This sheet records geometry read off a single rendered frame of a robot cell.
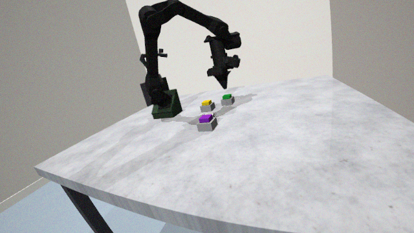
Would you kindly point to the purple button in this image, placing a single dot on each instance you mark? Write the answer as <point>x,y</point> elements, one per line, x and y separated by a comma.
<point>207,123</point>

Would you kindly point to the yellow button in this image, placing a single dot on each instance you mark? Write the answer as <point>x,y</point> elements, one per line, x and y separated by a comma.
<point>207,106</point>

